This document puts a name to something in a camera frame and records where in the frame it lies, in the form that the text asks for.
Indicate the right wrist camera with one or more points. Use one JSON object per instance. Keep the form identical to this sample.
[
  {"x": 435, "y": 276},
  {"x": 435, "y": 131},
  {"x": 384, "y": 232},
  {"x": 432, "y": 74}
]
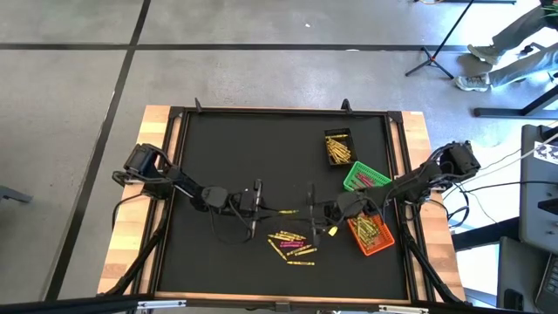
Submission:
[{"x": 351, "y": 202}]

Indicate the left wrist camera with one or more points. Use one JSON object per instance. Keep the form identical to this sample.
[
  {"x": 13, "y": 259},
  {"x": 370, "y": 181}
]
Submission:
[{"x": 215, "y": 196}]

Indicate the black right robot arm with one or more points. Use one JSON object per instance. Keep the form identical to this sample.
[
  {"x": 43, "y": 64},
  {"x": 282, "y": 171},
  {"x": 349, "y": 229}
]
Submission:
[{"x": 414, "y": 183}]

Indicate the black rig support strut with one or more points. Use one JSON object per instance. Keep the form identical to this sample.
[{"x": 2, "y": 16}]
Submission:
[
  {"x": 135, "y": 266},
  {"x": 425, "y": 266}
]

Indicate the black table mat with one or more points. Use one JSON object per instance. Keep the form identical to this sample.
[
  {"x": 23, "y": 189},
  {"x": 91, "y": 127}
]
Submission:
[{"x": 218, "y": 270}]

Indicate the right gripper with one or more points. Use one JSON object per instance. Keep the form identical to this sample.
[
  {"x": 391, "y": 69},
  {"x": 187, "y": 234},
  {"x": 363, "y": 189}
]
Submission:
[{"x": 324, "y": 213}]

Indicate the black frame clamp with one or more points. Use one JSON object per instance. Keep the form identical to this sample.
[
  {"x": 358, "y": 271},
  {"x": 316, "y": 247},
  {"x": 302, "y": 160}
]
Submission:
[
  {"x": 345, "y": 106},
  {"x": 198, "y": 106}
]

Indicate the green plastic mesh basket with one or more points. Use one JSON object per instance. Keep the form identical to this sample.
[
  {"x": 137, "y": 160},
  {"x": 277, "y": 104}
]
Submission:
[{"x": 354, "y": 172}]

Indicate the grey cabinet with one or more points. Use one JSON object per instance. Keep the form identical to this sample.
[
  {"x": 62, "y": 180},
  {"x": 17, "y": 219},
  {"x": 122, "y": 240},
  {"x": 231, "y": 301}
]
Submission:
[{"x": 536, "y": 209}]

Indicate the orange plastic mesh basket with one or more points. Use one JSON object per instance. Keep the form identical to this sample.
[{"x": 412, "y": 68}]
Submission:
[{"x": 385, "y": 242}]

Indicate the black desk frame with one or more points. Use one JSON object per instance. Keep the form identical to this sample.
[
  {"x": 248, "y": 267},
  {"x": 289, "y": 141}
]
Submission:
[{"x": 501, "y": 112}]

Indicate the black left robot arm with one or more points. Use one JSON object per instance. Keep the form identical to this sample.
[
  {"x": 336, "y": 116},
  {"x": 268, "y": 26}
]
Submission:
[{"x": 183, "y": 183}]

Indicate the red crayon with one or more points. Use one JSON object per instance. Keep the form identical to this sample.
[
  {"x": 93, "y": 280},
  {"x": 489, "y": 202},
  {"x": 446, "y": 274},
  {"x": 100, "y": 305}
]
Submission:
[
  {"x": 365, "y": 179},
  {"x": 362, "y": 183}
]

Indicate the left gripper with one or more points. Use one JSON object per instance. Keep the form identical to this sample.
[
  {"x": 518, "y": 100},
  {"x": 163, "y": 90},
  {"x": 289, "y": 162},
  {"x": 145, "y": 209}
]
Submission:
[{"x": 246, "y": 205}]

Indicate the grey computer case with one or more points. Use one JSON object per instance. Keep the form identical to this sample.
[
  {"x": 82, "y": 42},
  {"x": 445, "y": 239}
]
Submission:
[{"x": 516, "y": 270}]

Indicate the black plastic mesh basket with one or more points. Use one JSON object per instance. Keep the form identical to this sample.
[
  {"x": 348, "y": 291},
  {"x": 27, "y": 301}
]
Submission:
[{"x": 353, "y": 150}]

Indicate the yellow gripper tag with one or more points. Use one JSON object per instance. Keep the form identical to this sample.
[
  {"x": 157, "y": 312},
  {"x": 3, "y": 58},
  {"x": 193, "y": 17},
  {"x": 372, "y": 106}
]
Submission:
[{"x": 333, "y": 230}]

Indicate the silver metal bracket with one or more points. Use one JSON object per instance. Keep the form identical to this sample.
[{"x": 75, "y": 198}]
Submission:
[
  {"x": 403, "y": 309},
  {"x": 161, "y": 304}
]

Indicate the black tripod stand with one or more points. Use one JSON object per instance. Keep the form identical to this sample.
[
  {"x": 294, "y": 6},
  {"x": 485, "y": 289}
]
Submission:
[{"x": 429, "y": 59}]

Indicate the pink crayon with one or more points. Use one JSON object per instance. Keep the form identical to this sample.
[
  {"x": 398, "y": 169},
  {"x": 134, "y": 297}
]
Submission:
[
  {"x": 291, "y": 246},
  {"x": 291, "y": 242}
]

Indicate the grey furniture foot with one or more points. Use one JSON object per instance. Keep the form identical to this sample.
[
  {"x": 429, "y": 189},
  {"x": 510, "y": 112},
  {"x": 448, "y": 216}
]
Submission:
[{"x": 15, "y": 195}]

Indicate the person's shoe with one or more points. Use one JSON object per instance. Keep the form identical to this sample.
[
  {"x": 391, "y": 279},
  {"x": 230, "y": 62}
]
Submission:
[
  {"x": 484, "y": 53},
  {"x": 471, "y": 83}
]

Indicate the person's leg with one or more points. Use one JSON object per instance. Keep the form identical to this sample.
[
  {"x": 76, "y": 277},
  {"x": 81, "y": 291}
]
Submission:
[
  {"x": 519, "y": 28},
  {"x": 523, "y": 65}
]

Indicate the printed marker sheet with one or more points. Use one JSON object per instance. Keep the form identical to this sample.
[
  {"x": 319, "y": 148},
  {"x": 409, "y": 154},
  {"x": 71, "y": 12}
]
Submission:
[{"x": 547, "y": 152}]

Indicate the black keyboard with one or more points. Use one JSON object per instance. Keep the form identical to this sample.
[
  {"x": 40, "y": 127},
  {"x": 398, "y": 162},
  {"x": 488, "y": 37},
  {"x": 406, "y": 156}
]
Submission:
[{"x": 549, "y": 288}]

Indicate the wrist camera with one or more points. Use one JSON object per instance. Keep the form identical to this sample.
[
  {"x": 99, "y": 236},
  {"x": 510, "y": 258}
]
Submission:
[
  {"x": 351, "y": 202},
  {"x": 215, "y": 196}
]

